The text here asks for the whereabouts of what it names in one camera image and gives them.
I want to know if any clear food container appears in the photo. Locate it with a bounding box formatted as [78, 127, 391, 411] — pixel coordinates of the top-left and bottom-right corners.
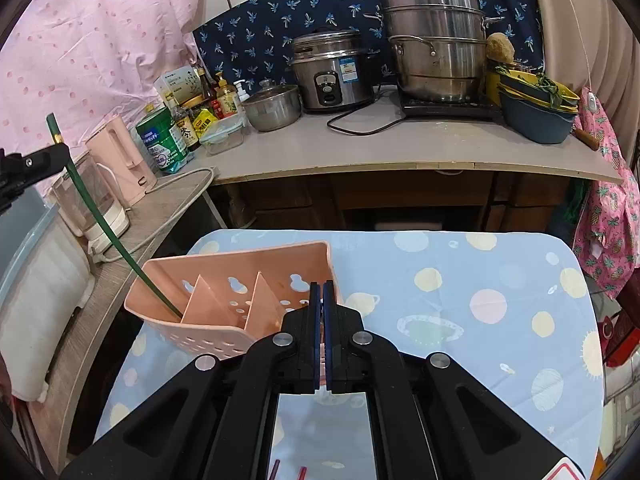
[197, 110, 247, 156]

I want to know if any green tin can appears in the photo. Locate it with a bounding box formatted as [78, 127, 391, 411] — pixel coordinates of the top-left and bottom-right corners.
[136, 106, 188, 174]

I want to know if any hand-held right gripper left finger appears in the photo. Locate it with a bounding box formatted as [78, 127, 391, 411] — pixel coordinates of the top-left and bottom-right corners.
[60, 281, 325, 480]

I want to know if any soy sauce bottle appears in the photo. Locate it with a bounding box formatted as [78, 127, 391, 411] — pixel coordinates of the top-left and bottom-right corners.
[170, 105, 201, 153]

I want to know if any brown loofah sponge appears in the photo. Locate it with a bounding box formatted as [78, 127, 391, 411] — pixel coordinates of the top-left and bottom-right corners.
[485, 32, 516, 63]

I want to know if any glass jug with white base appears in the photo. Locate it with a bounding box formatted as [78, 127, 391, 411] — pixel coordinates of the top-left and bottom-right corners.
[50, 152, 132, 256]

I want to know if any yellow seasoning packet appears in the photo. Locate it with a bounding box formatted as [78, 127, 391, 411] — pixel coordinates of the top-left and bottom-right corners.
[192, 109, 221, 140]

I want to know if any yellow cap seasoning bottle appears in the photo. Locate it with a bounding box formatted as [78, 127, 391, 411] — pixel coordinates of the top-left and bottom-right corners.
[215, 72, 239, 116]

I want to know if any stainless steel steamer pot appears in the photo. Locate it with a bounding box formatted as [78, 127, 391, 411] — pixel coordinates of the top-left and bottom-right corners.
[365, 0, 506, 103]

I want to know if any silver rice cooker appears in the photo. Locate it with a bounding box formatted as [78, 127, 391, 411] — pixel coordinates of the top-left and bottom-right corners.
[290, 27, 376, 113]

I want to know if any white plastic tub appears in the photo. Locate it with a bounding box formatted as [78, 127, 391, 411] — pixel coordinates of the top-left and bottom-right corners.
[0, 205, 96, 401]

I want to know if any dark glass bottle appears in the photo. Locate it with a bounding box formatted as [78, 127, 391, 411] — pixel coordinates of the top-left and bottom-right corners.
[197, 67, 218, 104]

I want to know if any green chopstick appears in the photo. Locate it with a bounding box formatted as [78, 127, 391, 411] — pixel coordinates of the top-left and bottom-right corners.
[46, 113, 184, 322]

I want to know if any dark red box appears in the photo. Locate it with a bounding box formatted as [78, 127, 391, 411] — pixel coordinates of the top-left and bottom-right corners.
[602, 280, 640, 371]

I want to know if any pink dotted curtain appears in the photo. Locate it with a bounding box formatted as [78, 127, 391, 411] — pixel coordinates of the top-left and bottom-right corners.
[0, 0, 211, 211]

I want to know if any pink electric kettle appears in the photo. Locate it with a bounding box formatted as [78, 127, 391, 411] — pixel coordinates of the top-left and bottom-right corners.
[85, 114, 158, 207]

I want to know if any wooden knife handle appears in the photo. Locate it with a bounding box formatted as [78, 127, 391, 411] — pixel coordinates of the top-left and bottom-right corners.
[572, 127, 601, 152]

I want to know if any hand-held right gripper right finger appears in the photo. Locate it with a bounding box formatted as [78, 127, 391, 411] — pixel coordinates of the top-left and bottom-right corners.
[324, 280, 588, 480]

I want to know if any pink plastic utensil holder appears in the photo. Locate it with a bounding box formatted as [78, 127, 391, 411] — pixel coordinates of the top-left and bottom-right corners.
[123, 241, 347, 361]

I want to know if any black induction cooker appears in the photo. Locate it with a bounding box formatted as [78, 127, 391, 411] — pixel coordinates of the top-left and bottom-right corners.
[397, 87, 503, 123]

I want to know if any white tea box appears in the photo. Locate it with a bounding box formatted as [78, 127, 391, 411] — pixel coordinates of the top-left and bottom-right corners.
[154, 65, 201, 111]

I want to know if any brown wooden cabinet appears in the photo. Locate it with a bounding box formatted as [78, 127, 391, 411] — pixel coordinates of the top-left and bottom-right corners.
[215, 170, 576, 233]

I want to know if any small pot with glass lid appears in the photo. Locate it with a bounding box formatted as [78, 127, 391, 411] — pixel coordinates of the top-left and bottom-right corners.
[242, 79, 303, 132]

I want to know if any wood-grain shelf board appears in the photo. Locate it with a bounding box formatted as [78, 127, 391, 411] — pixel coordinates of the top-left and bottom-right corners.
[45, 165, 223, 471]

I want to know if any beige curtain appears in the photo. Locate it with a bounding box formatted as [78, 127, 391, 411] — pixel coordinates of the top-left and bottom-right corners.
[525, 0, 640, 126]

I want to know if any black power cable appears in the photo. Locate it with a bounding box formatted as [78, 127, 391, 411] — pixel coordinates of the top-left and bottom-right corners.
[327, 85, 416, 137]

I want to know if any pink pineapple print apron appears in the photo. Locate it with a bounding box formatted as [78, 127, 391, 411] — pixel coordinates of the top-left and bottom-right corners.
[572, 87, 640, 301]

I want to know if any navy palm print cloth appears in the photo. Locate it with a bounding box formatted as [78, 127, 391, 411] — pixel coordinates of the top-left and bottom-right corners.
[192, 0, 546, 111]

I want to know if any blue planet print cloth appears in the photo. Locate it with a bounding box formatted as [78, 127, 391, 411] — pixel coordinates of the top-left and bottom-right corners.
[92, 229, 606, 480]

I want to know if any yellow plastic bowl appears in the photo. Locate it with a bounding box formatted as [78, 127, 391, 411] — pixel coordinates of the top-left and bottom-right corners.
[487, 66, 581, 112]

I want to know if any grey countertop board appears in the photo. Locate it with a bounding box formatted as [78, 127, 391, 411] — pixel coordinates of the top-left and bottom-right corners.
[200, 85, 623, 185]

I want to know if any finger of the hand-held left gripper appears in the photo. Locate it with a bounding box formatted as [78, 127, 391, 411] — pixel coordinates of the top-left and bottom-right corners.
[0, 145, 69, 196]

